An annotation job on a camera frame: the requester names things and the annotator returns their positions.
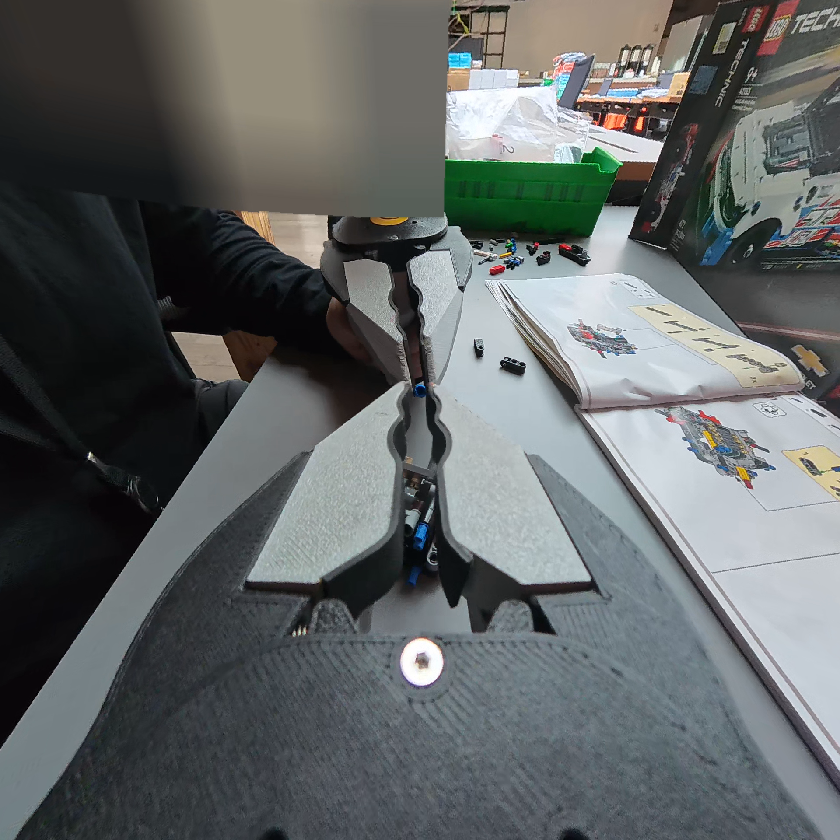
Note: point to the black lego beam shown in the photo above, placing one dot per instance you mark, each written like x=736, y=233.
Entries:
x=513, y=365

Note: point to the green plastic bin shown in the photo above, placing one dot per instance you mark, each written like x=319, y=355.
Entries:
x=525, y=197

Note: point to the person's left forearm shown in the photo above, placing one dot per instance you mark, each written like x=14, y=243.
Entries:
x=262, y=282

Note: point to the clear plastic bags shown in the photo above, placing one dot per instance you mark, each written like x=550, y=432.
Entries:
x=499, y=124

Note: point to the scatter of small lego pieces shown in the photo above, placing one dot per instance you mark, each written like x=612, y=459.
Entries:
x=512, y=253

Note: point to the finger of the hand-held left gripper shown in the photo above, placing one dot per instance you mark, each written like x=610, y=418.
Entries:
x=436, y=289
x=367, y=295

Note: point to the lego set box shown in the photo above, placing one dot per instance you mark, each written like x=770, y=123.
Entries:
x=754, y=164

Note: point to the lego instruction booklet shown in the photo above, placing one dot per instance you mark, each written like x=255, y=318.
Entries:
x=656, y=315

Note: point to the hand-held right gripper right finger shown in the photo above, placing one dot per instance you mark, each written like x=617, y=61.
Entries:
x=505, y=512

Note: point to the grey lego car assembly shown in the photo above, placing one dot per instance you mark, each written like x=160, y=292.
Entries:
x=420, y=518

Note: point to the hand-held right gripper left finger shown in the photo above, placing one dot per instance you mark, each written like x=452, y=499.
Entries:
x=341, y=499

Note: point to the person's left hand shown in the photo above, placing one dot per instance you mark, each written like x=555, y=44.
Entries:
x=342, y=331

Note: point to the stack of white boxes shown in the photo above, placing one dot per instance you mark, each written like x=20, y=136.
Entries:
x=493, y=79

